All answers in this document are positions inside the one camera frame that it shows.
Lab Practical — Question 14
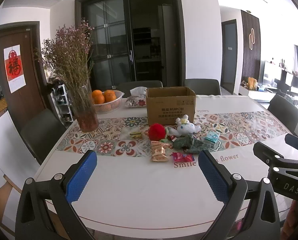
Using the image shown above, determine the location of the white shoe rack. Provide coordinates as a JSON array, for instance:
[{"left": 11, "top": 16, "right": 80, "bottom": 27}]
[{"left": 50, "top": 85, "right": 74, "bottom": 128}]

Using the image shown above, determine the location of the pink snack packet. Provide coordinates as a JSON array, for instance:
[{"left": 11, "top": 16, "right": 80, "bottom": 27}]
[{"left": 172, "top": 152, "right": 195, "bottom": 162}]

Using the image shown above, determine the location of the grey dining chair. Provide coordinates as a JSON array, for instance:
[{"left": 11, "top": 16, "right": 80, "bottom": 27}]
[
  {"left": 267, "top": 94, "right": 298, "bottom": 137},
  {"left": 118, "top": 80, "right": 163, "bottom": 98},
  {"left": 20, "top": 109, "right": 67, "bottom": 165},
  {"left": 184, "top": 79, "right": 222, "bottom": 96}
]

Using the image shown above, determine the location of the dark slatted wall panel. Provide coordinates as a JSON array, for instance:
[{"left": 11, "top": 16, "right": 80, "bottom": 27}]
[{"left": 240, "top": 9, "right": 261, "bottom": 95}]

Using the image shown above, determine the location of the floral tissue box cover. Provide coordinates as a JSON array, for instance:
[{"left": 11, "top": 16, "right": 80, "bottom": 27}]
[{"left": 125, "top": 87, "right": 147, "bottom": 108}]

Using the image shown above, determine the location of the brown wooden door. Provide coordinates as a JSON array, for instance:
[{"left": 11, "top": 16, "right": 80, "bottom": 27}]
[{"left": 0, "top": 21, "right": 49, "bottom": 128}]

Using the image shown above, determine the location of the brown cardboard box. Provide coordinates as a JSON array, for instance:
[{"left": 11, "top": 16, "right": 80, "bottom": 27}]
[{"left": 146, "top": 87, "right": 197, "bottom": 126}]

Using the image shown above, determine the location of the red pompom ball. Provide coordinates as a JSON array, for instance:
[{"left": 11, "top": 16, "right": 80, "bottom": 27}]
[{"left": 148, "top": 123, "right": 167, "bottom": 141}]

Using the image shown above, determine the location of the white plastic basket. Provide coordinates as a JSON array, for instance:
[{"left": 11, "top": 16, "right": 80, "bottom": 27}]
[{"left": 92, "top": 90, "right": 123, "bottom": 114}]

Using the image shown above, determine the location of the red wall calendar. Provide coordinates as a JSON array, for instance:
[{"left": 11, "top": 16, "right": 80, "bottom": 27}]
[{"left": 3, "top": 44, "right": 27, "bottom": 93}]

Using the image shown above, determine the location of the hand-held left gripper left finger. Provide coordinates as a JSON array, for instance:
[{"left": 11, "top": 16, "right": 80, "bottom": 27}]
[{"left": 15, "top": 150, "right": 97, "bottom": 240}]

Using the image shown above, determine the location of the television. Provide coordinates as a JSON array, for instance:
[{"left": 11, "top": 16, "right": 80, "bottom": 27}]
[{"left": 261, "top": 60, "right": 282, "bottom": 88}]

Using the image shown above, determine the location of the gold snack packet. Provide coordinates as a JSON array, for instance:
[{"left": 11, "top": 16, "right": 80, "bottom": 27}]
[{"left": 150, "top": 141, "right": 169, "bottom": 163}]

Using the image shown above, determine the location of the patterned tablecloth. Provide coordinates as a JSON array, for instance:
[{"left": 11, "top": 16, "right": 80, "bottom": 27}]
[{"left": 35, "top": 94, "right": 298, "bottom": 233}]

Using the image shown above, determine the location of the pile of oranges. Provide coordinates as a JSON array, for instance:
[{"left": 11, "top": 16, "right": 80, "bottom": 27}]
[{"left": 91, "top": 89, "right": 117, "bottom": 105}]

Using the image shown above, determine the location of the dark interior door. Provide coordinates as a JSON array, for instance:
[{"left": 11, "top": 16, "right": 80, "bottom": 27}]
[{"left": 221, "top": 19, "right": 238, "bottom": 94}]

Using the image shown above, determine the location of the dried flower bunch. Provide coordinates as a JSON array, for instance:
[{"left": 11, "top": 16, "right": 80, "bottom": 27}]
[{"left": 34, "top": 19, "right": 95, "bottom": 110}]

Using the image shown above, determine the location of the dark glass sliding door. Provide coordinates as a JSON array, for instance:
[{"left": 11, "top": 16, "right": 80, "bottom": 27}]
[{"left": 75, "top": 0, "right": 187, "bottom": 98}]

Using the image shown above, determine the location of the teal tissue pack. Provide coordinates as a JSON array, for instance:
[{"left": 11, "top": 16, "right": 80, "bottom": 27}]
[{"left": 204, "top": 133, "right": 220, "bottom": 149}]

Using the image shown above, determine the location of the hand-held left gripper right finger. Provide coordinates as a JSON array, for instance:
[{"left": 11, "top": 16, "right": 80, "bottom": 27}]
[{"left": 198, "top": 150, "right": 281, "bottom": 240}]

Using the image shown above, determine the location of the white television cabinet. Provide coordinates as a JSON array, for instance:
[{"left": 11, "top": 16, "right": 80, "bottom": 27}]
[{"left": 239, "top": 84, "right": 276, "bottom": 103}]

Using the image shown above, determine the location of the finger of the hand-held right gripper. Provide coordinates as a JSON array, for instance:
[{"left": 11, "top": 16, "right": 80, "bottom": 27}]
[
  {"left": 285, "top": 134, "right": 298, "bottom": 147},
  {"left": 254, "top": 142, "right": 298, "bottom": 170}
]

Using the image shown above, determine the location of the white plush toy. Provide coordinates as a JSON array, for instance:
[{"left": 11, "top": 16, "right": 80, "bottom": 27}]
[{"left": 168, "top": 114, "right": 201, "bottom": 137}]

